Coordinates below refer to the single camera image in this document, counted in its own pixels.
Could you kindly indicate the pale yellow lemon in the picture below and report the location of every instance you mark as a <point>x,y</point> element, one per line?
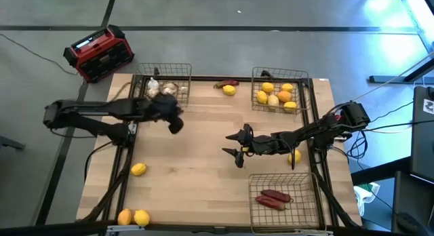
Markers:
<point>273,101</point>

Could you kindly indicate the white and green bag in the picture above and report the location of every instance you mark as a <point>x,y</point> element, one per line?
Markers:
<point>364,195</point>

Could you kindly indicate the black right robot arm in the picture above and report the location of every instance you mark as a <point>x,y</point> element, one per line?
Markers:
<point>322,131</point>

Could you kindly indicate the white objects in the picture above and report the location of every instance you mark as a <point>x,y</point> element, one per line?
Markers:
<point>169,91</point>

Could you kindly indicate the dark grey stand foot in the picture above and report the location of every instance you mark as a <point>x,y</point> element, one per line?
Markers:
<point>12,143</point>

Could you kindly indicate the black table clamp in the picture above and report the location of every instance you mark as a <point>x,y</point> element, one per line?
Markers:
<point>266,74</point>
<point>156,72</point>

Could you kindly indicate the dark office desk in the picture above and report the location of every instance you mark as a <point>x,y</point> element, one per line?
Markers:
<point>407,195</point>

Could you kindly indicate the black computer mouse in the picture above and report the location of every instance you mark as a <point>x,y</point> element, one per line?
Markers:
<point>405,221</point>

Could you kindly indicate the red and black jobsite radio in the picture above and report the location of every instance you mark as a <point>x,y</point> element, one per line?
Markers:
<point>98,54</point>

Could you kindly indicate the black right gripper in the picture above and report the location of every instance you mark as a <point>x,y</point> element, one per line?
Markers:
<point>264,146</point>

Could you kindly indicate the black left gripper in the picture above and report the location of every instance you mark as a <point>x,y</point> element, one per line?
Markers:
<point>166,108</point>

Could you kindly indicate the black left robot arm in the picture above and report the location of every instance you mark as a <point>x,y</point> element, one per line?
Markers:
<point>95,108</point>

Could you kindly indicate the black floor stand base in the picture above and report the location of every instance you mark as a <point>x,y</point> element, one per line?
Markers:
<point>386,79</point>

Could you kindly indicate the orange lemon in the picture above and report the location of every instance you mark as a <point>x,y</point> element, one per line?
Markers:
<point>284,96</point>
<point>124,217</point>

